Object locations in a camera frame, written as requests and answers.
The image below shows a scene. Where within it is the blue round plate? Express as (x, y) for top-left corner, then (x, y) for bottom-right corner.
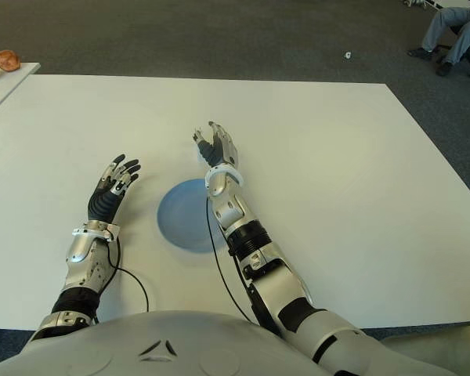
(157, 178), (230, 255)

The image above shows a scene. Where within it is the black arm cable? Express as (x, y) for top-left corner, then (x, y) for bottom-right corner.
(93, 234), (150, 326)
(205, 195), (259, 324)

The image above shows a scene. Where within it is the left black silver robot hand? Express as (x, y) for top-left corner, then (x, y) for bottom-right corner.
(86, 154), (142, 224)

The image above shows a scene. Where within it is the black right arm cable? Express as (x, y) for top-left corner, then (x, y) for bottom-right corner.
(205, 195), (259, 324)

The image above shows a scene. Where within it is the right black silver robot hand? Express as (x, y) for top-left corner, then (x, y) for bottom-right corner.
(191, 121), (240, 172)

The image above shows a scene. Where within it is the seated person in jeans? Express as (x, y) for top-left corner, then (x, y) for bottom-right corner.
(407, 0), (470, 78)

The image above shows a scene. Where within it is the grey robot torso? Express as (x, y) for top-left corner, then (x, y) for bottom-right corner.
(0, 309), (470, 376)

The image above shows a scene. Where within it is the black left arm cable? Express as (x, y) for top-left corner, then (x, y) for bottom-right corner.
(93, 234), (150, 326)

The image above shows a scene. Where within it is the reddish brown bread roll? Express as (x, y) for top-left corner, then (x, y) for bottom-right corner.
(0, 49), (21, 72)

